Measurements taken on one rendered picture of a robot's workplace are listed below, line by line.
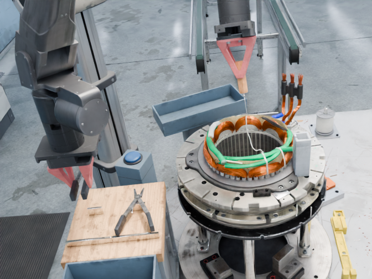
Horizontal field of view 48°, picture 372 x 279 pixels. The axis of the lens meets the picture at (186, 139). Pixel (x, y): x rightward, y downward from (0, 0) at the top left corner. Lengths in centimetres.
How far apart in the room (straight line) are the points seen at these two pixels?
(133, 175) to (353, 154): 74
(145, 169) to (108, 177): 25
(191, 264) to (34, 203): 176
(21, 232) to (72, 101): 198
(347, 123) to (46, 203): 181
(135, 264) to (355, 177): 79
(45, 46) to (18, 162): 256
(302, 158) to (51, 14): 52
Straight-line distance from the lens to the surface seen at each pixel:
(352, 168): 141
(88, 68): 113
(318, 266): 110
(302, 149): 83
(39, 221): 258
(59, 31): 62
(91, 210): 89
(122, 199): 91
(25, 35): 64
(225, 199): 83
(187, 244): 115
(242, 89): 80
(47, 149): 74
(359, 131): 157
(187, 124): 115
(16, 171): 307
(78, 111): 61
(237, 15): 77
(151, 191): 91
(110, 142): 123
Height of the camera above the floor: 167
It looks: 35 degrees down
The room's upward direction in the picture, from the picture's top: 9 degrees counter-clockwise
